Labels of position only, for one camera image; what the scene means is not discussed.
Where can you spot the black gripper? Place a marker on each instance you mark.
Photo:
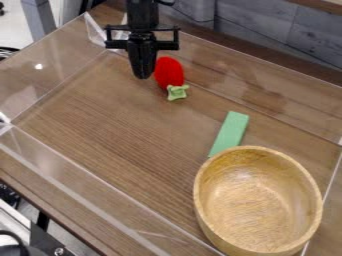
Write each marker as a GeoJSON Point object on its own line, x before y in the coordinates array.
{"type": "Point", "coordinates": [142, 36]}

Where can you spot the red plush strawberry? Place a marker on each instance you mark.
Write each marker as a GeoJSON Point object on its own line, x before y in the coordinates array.
{"type": "Point", "coordinates": [169, 75]}

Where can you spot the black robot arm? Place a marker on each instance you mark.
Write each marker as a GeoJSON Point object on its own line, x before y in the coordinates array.
{"type": "Point", "coordinates": [144, 16]}

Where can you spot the grey table leg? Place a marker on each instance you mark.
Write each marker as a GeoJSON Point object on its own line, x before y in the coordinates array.
{"type": "Point", "coordinates": [39, 16]}

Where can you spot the green rectangular block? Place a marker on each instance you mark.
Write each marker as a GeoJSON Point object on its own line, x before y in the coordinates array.
{"type": "Point", "coordinates": [232, 132]}

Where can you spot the wooden bowl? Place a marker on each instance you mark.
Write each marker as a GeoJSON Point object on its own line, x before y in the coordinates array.
{"type": "Point", "coordinates": [258, 203]}

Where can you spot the clear acrylic tray enclosure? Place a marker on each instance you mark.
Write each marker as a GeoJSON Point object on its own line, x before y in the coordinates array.
{"type": "Point", "coordinates": [103, 153]}

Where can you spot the black metal bracket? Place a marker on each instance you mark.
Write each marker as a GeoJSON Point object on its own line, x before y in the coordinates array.
{"type": "Point", "coordinates": [45, 245]}

